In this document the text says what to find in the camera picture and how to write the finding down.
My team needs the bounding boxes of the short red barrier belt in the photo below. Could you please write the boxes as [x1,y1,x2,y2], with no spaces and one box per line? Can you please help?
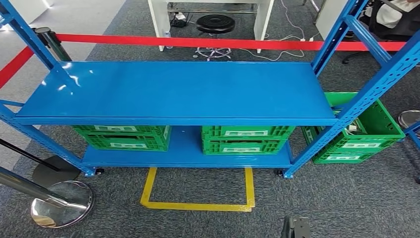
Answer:
[0,46,35,89]

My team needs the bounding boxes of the open green plastic crate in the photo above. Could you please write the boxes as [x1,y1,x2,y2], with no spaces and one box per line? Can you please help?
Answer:
[302,92,406,154]

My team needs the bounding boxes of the long red barrier belt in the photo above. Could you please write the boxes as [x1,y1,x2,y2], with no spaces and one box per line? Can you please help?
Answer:
[55,33,408,52]

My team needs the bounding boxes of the black stanchion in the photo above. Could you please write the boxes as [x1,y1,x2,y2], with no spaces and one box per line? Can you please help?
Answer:
[0,138,81,188]

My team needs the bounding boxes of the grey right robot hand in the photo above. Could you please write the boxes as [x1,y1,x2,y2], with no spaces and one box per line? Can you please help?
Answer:
[281,215,312,238]

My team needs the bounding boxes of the white desk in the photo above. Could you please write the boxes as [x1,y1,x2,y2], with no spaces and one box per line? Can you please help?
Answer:
[148,0,274,54]

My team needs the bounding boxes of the dark belt stanchion post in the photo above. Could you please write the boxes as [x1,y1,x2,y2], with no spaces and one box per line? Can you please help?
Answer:
[34,27,73,63]

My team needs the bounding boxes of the black office chair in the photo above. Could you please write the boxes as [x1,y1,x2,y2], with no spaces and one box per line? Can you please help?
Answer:
[343,0,420,64]

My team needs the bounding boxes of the white power cable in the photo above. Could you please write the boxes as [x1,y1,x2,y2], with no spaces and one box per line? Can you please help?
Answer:
[239,0,320,62]

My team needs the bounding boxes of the white display plinth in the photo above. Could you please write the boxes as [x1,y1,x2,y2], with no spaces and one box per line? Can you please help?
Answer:
[9,0,56,25]

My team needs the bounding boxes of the white cable bundle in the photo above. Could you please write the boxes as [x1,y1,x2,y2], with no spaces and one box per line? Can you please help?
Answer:
[334,110,368,136]

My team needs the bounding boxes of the person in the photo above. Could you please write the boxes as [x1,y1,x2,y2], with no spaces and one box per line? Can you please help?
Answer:
[365,0,420,30]

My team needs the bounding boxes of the black round stool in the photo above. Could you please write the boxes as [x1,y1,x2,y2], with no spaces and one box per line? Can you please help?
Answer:
[195,14,236,62]

